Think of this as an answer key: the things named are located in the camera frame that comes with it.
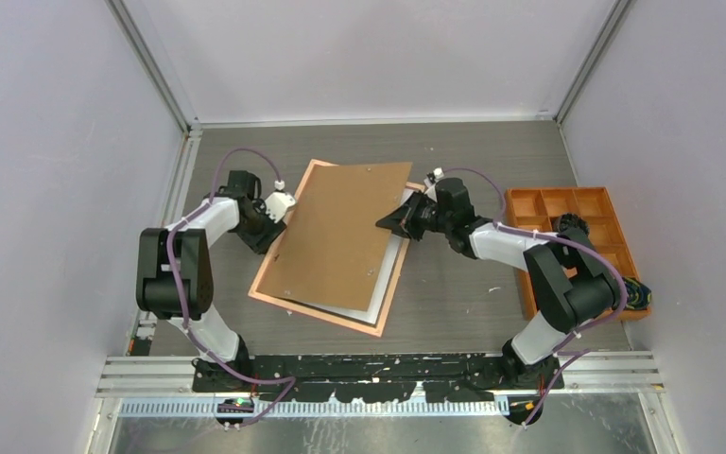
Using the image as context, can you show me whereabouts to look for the pink wooden picture frame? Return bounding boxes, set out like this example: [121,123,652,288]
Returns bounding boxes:
[247,158,427,339]

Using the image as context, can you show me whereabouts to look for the brown backing board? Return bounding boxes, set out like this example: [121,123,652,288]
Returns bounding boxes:
[256,161,414,313]

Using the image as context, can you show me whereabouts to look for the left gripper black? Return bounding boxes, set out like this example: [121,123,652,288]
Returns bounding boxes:
[236,201,287,254]

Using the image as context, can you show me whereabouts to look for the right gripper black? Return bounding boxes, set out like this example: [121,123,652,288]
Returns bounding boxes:
[376,190,452,242]

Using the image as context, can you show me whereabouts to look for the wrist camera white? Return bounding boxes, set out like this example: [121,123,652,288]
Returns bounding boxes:
[423,167,444,188]
[264,180,297,223]

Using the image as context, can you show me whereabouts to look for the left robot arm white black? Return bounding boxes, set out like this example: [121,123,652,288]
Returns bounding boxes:
[135,170,296,392]

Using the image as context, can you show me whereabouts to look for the landscape photo print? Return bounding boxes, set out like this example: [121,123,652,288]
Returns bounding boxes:
[267,182,404,324]

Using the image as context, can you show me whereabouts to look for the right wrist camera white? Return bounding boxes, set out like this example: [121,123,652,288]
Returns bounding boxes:
[423,167,444,188]

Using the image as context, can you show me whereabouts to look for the aluminium front rail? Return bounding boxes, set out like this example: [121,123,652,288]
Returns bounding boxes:
[96,351,665,402]

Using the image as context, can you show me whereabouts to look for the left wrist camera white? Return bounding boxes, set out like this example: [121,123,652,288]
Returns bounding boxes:
[264,180,297,223]

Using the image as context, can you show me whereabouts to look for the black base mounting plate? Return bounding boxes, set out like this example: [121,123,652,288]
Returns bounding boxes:
[191,353,560,404]

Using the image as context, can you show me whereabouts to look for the blue yellow rolled item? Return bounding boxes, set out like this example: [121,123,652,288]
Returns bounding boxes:
[623,276,652,311]

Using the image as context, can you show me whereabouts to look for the orange compartment tray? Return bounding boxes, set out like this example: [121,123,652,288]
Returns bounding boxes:
[506,187,651,322]

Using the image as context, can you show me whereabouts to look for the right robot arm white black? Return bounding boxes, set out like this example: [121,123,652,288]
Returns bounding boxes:
[375,178,628,389]

